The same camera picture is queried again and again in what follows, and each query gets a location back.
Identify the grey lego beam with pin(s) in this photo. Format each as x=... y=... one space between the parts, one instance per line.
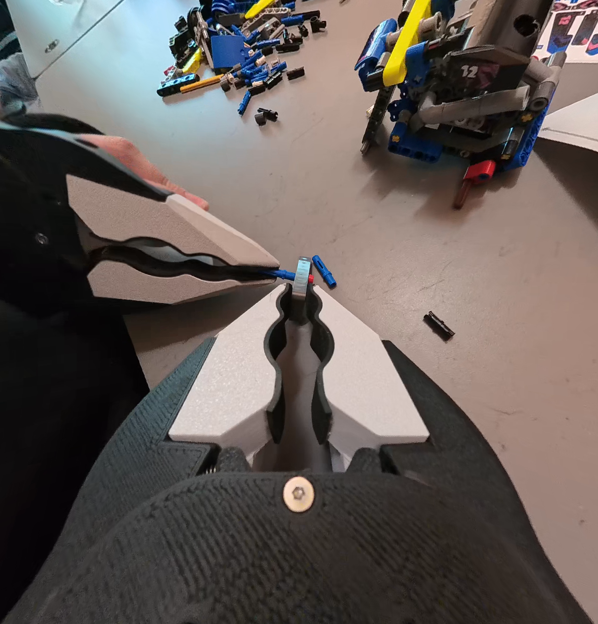
x=302 y=282

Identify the person's left hand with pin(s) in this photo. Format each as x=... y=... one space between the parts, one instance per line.
x=150 y=170

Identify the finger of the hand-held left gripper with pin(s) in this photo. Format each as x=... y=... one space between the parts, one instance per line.
x=147 y=287
x=147 y=214

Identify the pile of loose lego pieces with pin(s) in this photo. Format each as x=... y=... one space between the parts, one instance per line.
x=230 y=48

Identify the blue lego pin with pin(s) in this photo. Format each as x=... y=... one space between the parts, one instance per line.
x=282 y=274
x=324 y=270

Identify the black lego pin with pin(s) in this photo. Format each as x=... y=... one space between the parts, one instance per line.
x=439 y=325

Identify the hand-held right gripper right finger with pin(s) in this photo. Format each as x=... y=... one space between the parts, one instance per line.
x=372 y=390

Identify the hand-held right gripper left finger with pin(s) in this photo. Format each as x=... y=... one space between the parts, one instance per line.
x=221 y=390

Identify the instruction booklet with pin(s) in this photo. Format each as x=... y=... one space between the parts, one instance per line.
x=586 y=122

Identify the light grey table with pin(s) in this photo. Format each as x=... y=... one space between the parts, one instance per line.
x=74 y=24

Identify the sticker sheet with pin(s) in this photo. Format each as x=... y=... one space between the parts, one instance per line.
x=581 y=29

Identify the blue lego vehicle model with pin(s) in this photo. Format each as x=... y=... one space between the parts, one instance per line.
x=474 y=73

